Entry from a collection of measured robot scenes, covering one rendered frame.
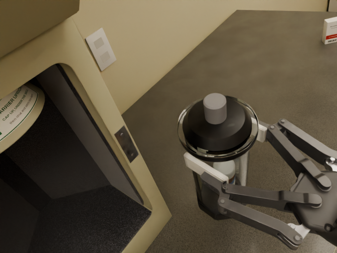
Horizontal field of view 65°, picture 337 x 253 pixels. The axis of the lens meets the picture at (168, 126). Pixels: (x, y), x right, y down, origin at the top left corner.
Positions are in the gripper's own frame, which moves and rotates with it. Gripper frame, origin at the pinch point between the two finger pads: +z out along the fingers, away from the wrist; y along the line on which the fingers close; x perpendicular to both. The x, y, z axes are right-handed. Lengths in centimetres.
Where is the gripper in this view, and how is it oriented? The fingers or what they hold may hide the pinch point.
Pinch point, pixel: (219, 143)
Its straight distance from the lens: 39.8
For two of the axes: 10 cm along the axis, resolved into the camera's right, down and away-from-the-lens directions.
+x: 1.7, 6.2, 7.6
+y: -6.5, 6.5, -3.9
